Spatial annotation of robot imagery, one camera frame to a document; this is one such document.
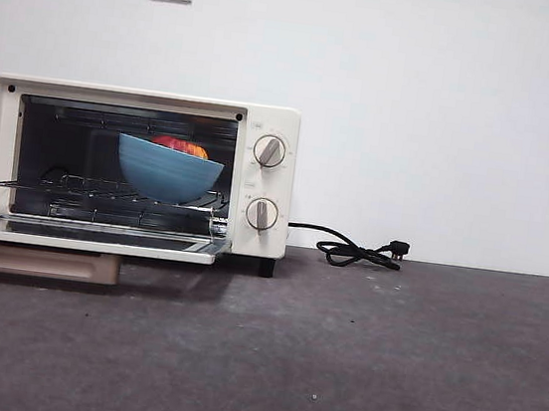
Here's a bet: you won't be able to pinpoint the black oven power cord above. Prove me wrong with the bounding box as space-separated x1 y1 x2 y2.
282 220 413 276

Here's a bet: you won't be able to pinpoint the oven knob nearest oven feet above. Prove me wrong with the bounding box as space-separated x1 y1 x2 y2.
243 195 282 237

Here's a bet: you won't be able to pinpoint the oven knob under small label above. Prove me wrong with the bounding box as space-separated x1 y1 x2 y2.
251 132 290 172

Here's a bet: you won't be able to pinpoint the red apple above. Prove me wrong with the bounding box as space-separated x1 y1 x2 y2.
150 132 212 161

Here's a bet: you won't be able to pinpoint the cream toaster oven housing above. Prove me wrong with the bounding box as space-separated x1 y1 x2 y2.
0 71 304 281

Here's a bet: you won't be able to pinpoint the blue ribbed bowl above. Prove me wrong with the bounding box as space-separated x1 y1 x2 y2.
111 132 228 210

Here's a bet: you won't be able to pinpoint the metal wire oven rack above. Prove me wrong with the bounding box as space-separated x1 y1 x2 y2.
0 162 235 241

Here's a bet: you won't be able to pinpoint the glass oven door with handle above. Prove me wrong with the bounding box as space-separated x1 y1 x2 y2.
0 180 238 302

